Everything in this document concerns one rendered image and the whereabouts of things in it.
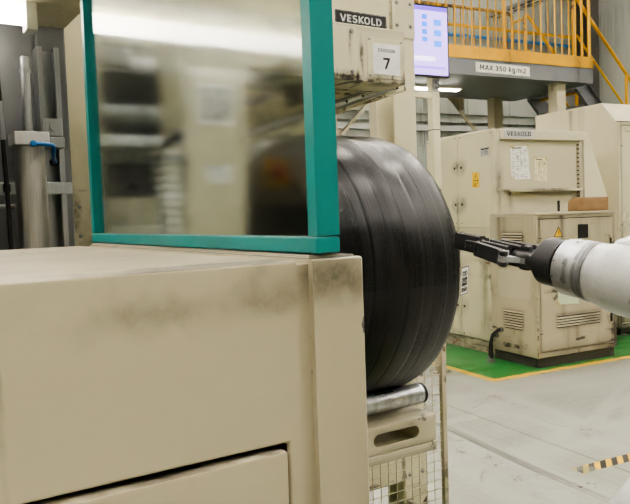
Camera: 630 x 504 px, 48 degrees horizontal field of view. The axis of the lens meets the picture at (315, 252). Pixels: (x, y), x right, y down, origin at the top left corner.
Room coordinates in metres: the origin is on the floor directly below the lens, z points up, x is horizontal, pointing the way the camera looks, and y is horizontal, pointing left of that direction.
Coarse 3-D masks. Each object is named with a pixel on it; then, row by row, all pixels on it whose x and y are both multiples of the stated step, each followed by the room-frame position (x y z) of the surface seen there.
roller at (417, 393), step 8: (416, 384) 1.52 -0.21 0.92; (376, 392) 1.46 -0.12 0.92; (384, 392) 1.46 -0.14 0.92; (392, 392) 1.47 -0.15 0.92; (400, 392) 1.48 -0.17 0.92; (408, 392) 1.49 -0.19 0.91; (416, 392) 1.50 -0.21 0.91; (424, 392) 1.51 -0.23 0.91; (368, 400) 1.43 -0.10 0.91; (376, 400) 1.44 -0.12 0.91; (384, 400) 1.45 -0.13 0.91; (392, 400) 1.46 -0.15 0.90; (400, 400) 1.47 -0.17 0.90; (408, 400) 1.48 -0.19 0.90; (416, 400) 1.50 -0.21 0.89; (424, 400) 1.51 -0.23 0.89; (368, 408) 1.43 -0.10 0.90; (376, 408) 1.44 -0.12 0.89; (384, 408) 1.45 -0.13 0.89; (392, 408) 1.47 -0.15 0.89
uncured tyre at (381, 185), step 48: (384, 144) 1.50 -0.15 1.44; (384, 192) 1.35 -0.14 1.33; (432, 192) 1.42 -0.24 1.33; (384, 240) 1.30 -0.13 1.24; (432, 240) 1.36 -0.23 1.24; (384, 288) 1.29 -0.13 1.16; (432, 288) 1.36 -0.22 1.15; (384, 336) 1.32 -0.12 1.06; (432, 336) 1.39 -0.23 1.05; (384, 384) 1.44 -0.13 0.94
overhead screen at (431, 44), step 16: (416, 16) 5.46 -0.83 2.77; (432, 16) 5.52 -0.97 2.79; (416, 32) 5.45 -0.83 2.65; (432, 32) 5.52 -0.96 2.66; (416, 48) 5.45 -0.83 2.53; (432, 48) 5.52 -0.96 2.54; (448, 48) 5.59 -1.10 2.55; (416, 64) 5.45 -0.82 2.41; (432, 64) 5.52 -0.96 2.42; (448, 64) 5.59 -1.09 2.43
